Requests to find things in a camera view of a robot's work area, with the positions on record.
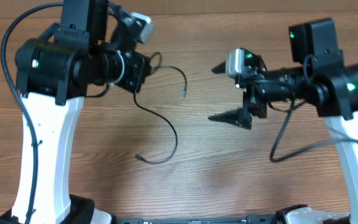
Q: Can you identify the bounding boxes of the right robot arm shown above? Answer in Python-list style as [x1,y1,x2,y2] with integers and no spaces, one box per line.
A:
[211,18,358,223]

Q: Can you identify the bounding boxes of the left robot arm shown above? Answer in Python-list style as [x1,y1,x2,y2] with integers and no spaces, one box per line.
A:
[0,1,154,223]

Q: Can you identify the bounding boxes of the thick black USB cable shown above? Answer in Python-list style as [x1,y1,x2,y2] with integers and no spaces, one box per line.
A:
[132,90,179,165]

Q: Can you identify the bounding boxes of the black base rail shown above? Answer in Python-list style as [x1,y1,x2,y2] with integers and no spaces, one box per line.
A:
[110,203,351,224]

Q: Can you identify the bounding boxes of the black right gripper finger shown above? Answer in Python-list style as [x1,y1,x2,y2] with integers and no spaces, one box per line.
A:
[211,62,226,74]
[208,108,252,129]

